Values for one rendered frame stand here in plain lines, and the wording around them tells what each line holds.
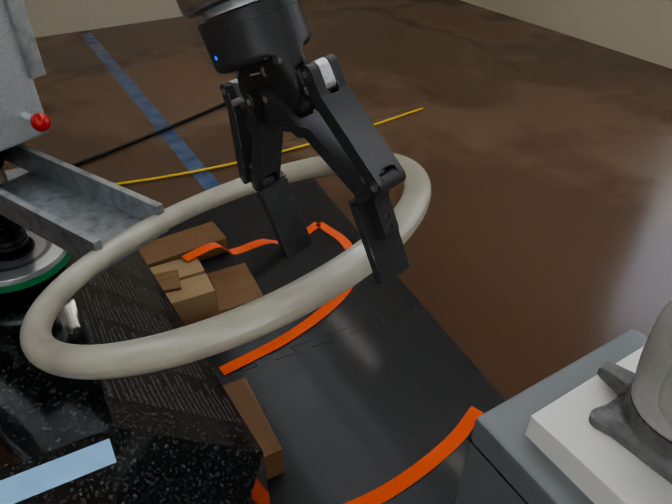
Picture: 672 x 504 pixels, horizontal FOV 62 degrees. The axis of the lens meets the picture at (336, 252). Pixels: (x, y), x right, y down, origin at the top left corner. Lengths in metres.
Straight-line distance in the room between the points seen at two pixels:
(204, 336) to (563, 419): 0.62
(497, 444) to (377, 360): 1.17
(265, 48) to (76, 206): 0.66
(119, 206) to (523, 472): 0.74
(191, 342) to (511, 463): 0.61
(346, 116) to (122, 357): 0.27
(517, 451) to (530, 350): 1.32
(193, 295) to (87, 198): 1.11
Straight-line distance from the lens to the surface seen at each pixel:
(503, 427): 0.97
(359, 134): 0.38
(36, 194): 1.09
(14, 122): 1.14
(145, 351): 0.48
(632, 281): 2.72
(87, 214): 0.99
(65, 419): 1.03
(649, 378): 0.86
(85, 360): 0.53
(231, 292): 2.23
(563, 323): 2.39
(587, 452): 0.91
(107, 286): 1.36
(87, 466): 1.00
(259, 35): 0.41
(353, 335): 2.15
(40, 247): 1.31
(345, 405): 1.94
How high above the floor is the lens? 1.56
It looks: 37 degrees down
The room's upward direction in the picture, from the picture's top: straight up
